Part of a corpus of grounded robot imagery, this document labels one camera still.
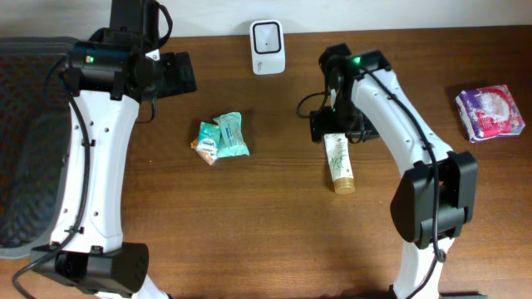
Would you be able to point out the white Pantene tube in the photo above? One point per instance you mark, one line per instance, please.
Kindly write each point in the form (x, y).
(336, 146)

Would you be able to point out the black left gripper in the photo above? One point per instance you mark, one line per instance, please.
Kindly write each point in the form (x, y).
(179, 75)

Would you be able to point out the orange tissue pack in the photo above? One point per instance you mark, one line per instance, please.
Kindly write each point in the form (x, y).
(206, 156)

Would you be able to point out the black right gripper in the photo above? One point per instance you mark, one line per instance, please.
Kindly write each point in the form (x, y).
(322, 124)

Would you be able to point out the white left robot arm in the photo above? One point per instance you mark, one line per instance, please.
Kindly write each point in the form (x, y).
(106, 78)

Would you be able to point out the green wipes pack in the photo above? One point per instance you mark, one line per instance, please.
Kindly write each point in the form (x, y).
(232, 142)

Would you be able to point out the grey plastic basket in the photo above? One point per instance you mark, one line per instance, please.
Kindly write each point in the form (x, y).
(35, 137)

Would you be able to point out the red purple tissue pack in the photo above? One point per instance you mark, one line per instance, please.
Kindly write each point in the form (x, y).
(488, 113)

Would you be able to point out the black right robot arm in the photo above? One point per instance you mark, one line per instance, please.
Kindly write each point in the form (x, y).
(435, 198)

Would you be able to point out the white barcode scanner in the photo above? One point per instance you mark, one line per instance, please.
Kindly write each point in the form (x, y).
(267, 47)

